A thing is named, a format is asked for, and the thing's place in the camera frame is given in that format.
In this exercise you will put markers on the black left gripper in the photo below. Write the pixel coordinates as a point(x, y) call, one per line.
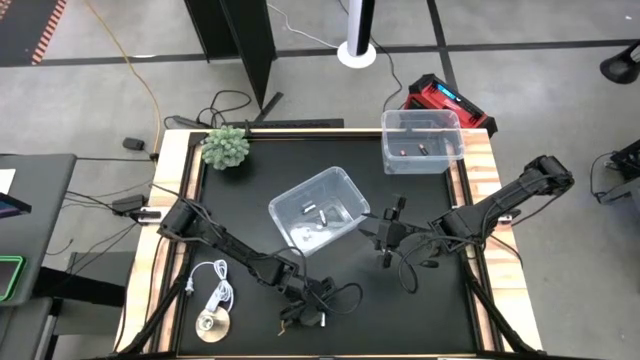
point(315, 300)

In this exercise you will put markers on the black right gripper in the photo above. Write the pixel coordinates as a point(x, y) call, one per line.
point(392, 234)

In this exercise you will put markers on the silver Energizer battery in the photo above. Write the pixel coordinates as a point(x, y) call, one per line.
point(323, 319)
point(322, 217)
point(308, 207)

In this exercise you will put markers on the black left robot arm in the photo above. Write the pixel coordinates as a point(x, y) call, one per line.
point(225, 242)

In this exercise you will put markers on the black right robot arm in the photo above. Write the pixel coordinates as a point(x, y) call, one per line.
point(500, 202)

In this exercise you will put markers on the large clear plastic bin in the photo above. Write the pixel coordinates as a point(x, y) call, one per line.
point(300, 235)

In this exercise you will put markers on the round gold disc lamp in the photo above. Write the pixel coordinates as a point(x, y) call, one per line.
point(212, 325)

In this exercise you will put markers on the small clear plastic bin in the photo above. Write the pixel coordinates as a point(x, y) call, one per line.
point(440, 135)

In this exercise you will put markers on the red and black power station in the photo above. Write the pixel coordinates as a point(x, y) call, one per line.
point(450, 102)

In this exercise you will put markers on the black power strip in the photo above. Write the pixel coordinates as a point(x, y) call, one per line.
point(290, 123)

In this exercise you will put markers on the green artificial plant in pot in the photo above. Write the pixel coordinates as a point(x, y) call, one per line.
point(225, 147)

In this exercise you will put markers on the white pole with round base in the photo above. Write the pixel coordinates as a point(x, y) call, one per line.
point(357, 35)

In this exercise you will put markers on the large black power adapter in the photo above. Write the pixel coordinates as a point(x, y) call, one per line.
point(129, 204)

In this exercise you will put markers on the black equipment stand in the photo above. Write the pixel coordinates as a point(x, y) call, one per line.
point(622, 170)

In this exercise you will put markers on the small black power adapter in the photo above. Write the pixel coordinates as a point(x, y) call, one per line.
point(133, 144)

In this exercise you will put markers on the black partition panel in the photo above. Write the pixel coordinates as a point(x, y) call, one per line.
point(240, 40)

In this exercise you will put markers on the grey side desk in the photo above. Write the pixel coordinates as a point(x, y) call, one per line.
point(35, 225)

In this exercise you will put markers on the black chair base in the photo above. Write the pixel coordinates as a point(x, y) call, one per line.
point(622, 65)

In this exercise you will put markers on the green rimmed tablet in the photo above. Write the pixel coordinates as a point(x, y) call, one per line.
point(7, 277)

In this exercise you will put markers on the orange striped floor mat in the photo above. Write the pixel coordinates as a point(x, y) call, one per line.
point(30, 27)

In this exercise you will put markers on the black frame strut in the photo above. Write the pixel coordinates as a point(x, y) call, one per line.
point(495, 310)
point(160, 305)

